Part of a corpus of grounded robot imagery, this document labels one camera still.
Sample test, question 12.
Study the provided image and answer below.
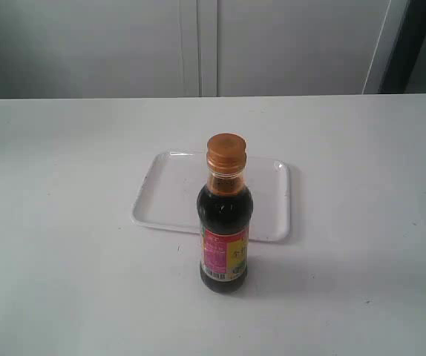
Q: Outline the dark soy sauce bottle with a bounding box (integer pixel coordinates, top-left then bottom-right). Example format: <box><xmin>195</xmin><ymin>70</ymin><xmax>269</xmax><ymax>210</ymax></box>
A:
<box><xmin>197</xmin><ymin>133</ymin><xmax>253</xmax><ymax>294</ymax></box>

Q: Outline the white rectangular plastic tray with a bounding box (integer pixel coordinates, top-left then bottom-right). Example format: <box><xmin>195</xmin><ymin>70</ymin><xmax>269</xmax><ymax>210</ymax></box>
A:
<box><xmin>132</xmin><ymin>151</ymin><xmax>291</xmax><ymax>243</ymax></box>

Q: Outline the white cabinet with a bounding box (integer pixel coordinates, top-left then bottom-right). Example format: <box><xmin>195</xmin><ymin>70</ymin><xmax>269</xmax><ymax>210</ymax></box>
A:
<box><xmin>0</xmin><ymin>1</ymin><xmax>407</xmax><ymax>99</ymax></box>

